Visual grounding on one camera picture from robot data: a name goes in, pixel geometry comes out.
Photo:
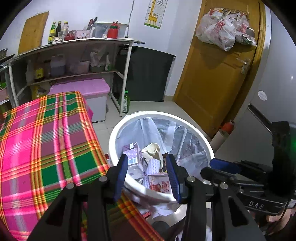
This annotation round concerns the pink green plaid tablecloth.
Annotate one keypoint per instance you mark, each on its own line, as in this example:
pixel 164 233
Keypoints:
pixel 46 143

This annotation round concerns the white paper wrapper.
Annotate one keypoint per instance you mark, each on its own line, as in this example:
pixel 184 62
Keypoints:
pixel 151 150

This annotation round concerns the orange bottle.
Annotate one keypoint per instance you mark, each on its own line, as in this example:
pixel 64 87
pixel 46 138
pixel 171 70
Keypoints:
pixel 228 127

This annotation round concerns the red antlered bottle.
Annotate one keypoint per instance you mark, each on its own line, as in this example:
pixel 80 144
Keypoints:
pixel 112 31

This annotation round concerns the dark sauce bottle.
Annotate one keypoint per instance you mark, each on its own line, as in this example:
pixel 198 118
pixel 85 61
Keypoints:
pixel 58 29

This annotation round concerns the pink plastic tub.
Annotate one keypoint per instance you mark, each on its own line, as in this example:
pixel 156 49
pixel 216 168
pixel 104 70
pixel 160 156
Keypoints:
pixel 79 67

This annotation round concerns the clear yellow-capped bottle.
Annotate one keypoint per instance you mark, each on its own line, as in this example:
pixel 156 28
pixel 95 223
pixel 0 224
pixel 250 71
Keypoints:
pixel 65 30

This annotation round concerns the white patterned bowl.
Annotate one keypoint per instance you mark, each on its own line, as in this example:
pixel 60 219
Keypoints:
pixel 57 40

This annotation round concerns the crumpled shelf plastic bags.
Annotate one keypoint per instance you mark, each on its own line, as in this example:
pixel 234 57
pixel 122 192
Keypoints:
pixel 98 56

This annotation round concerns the small white red-print carton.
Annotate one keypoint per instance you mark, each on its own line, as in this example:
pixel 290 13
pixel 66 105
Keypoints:
pixel 159 184

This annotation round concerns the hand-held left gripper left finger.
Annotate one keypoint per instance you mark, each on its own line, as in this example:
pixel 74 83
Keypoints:
pixel 121 178

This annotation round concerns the green plastic bottle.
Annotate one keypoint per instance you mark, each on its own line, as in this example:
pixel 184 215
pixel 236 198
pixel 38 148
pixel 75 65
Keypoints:
pixel 125 103

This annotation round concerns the wooden cutting board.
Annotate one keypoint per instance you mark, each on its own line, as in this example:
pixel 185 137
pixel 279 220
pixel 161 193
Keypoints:
pixel 33 32

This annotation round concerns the person's right hand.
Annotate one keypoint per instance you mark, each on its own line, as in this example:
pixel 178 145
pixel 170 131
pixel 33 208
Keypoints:
pixel 285 220

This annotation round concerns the pink knife holder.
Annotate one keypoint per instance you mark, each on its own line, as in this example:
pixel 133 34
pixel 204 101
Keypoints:
pixel 83 34

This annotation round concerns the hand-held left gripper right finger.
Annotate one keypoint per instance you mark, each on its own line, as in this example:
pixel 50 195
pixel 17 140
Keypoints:
pixel 173 178

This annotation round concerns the pink-lidded storage box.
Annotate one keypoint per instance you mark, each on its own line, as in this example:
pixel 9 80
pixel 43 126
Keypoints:
pixel 81 88

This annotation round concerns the clear plastic storage box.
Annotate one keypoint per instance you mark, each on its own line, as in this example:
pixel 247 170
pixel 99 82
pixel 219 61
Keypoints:
pixel 100 30

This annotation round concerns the white round trash bin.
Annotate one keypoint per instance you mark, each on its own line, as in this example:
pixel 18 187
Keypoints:
pixel 114 143

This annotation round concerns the translucent oil jug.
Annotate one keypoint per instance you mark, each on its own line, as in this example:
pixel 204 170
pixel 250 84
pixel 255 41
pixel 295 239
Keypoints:
pixel 57 67

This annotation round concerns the green-label sauce bottle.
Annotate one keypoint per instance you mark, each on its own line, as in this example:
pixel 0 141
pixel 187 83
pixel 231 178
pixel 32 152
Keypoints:
pixel 52 33

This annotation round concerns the yellow-label bottle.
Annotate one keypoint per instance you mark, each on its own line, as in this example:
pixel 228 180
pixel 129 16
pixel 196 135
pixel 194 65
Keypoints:
pixel 39 74

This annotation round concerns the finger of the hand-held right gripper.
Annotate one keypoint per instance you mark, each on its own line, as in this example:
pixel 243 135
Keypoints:
pixel 223 164
pixel 217 175

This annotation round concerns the metal shelf counter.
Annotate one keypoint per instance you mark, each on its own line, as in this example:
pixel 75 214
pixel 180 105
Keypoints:
pixel 69 45

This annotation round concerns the yellow wooden door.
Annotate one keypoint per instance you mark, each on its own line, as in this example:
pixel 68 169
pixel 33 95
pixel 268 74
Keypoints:
pixel 208 81

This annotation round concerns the grey refrigerator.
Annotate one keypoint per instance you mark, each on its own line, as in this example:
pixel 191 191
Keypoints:
pixel 272 81

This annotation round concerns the clear plastic bin liner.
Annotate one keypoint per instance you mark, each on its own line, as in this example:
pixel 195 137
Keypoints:
pixel 185 139

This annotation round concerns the giraffe wall poster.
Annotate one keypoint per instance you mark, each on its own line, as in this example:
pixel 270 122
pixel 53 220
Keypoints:
pixel 155 16

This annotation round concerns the black cabinet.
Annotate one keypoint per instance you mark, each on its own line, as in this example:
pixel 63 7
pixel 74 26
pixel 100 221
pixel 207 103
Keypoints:
pixel 148 74

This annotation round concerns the purple milk carton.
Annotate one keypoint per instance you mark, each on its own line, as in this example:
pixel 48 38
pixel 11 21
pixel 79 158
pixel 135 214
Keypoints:
pixel 131 156

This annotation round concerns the red jar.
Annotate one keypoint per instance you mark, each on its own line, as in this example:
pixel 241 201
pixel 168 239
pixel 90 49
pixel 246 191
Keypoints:
pixel 70 36

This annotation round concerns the hanging plastic bags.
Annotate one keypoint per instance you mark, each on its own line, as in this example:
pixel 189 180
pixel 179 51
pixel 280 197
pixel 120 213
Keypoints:
pixel 222 30

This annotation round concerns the lilac foam net sleeve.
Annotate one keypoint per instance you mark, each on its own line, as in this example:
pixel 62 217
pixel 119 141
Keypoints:
pixel 153 166

